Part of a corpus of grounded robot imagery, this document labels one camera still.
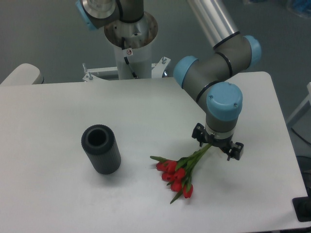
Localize black device at table edge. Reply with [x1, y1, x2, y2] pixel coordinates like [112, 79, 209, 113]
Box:
[292, 197, 311, 222]

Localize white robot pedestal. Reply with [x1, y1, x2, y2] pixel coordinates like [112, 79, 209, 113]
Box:
[83, 12, 171, 82]

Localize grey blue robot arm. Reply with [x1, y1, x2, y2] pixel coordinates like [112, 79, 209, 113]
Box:
[76, 0, 261, 160]

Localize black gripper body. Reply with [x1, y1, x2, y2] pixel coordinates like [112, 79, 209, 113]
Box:
[204, 128, 234, 147]

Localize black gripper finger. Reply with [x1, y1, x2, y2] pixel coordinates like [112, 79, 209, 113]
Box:
[191, 123, 207, 147]
[222, 141, 244, 161]

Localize black pedestal cable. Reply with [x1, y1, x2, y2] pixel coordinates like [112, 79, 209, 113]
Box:
[121, 36, 138, 79]

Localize white frame at right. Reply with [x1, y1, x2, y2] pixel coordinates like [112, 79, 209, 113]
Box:
[286, 83, 311, 128]

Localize dark grey ribbed vase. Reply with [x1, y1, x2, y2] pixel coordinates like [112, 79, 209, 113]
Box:
[81, 124, 121, 175]

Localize white chair armrest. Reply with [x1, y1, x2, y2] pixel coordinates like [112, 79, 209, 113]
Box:
[0, 63, 44, 86]

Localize red tulip bouquet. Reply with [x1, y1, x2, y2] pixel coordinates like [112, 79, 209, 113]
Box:
[150, 144, 211, 204]

